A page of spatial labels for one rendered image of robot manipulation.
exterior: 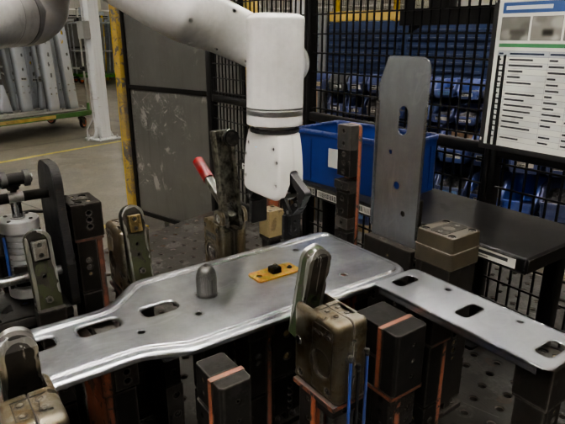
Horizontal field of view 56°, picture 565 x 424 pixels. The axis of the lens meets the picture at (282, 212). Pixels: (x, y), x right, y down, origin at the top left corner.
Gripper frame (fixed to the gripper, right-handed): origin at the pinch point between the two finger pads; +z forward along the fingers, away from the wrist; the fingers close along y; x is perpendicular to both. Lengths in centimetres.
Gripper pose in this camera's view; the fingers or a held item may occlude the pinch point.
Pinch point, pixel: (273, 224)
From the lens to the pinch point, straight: 84.8
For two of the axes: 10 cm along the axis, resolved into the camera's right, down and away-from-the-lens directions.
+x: 8.1, -1.8, 5.6
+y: 5.8, 2.6, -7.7
